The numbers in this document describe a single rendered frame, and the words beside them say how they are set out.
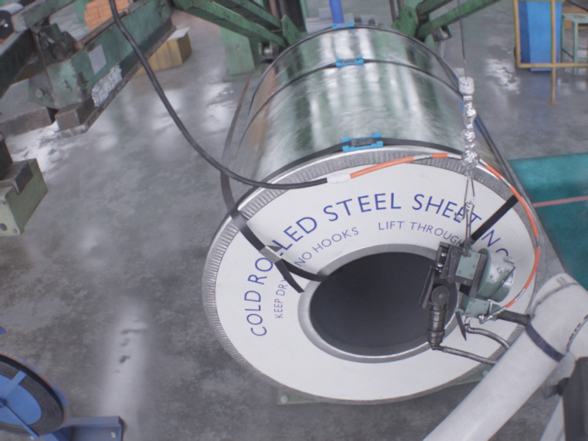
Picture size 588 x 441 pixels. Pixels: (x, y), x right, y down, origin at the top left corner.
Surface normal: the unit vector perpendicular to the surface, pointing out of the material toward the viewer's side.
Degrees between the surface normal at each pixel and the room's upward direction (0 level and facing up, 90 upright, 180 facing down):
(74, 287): 0
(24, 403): 90
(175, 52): 90
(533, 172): 0
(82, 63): 90
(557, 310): 45
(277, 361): 90
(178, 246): 0
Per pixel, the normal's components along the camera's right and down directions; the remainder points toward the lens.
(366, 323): 0.13, -0.80
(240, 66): -0.06, 0.59
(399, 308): -0.40, -0.76
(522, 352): -0.81, -0.40
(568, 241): -0.18, -0.80
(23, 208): 0.99, -0.07
